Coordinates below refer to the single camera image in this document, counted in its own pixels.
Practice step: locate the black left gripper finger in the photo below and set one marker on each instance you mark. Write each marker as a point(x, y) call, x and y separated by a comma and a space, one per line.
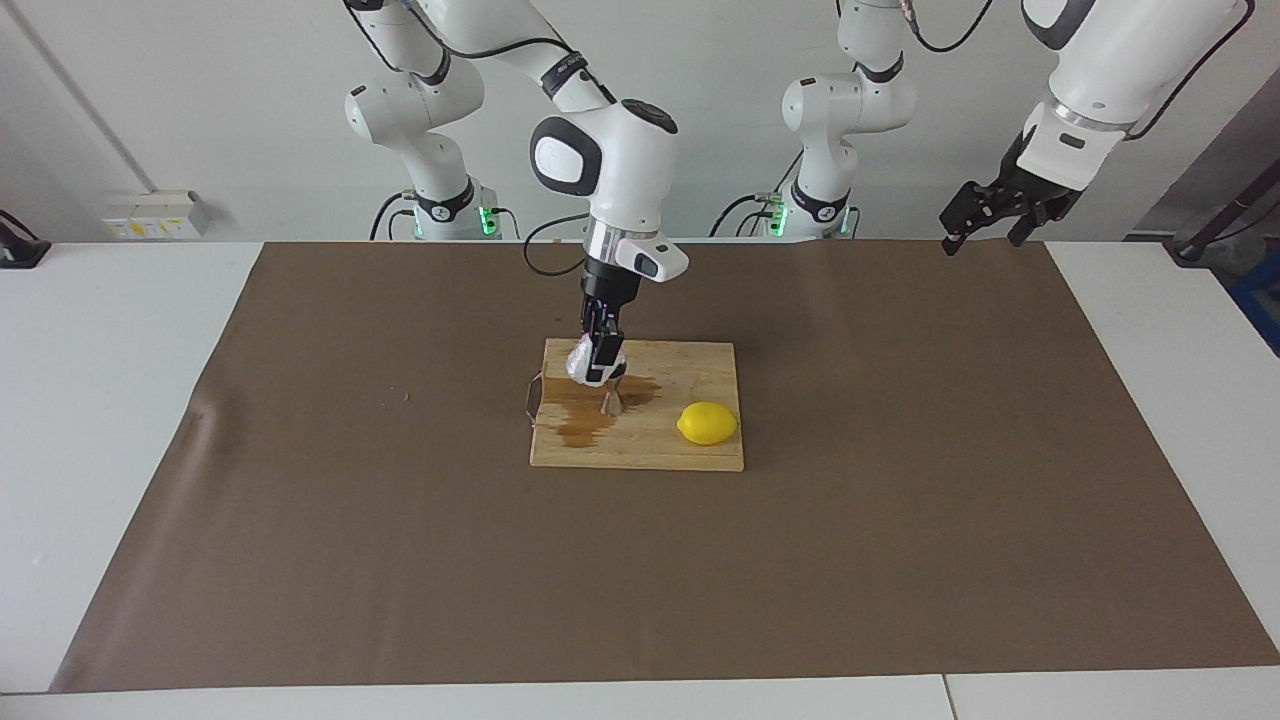
point(970, 205)
point(1035, 212)

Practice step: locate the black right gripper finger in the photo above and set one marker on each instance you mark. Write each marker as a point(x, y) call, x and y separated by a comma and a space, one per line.
point(588, 320)
point(608, 350)

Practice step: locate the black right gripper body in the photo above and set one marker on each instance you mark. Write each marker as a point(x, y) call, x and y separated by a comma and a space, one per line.
point(610, 288)

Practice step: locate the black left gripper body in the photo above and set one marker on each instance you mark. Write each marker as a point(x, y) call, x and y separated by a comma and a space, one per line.
point(1012, 180)

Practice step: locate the steel double jigger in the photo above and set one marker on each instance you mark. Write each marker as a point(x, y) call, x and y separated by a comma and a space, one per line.
point(611, 402)

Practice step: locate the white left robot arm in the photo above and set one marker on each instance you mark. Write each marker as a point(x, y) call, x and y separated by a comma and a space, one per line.
point(1130, 50)

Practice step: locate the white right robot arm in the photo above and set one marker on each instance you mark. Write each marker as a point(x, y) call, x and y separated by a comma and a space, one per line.
point(620, 160)

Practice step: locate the wooden cutting board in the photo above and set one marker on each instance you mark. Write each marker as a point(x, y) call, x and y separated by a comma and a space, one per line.
point(650, 450)

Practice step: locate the yellow lemon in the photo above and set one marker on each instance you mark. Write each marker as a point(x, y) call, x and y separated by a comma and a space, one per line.
point(707, 423)

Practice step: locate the black tripod stand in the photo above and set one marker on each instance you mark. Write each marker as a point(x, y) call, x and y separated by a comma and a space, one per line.
point(1195, 245)

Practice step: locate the blue crate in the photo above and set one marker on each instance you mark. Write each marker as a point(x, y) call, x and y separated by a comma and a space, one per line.
point(1262, 310)

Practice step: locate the brown paper table mat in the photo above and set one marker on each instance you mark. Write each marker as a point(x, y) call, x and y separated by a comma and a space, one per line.
point(400, 550)

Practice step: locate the black table clamp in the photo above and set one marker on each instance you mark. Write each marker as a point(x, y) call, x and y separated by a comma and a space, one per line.
point(20, 252)

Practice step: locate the white wall socket box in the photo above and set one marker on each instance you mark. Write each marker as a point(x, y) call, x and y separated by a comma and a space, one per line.
point(150, 225)

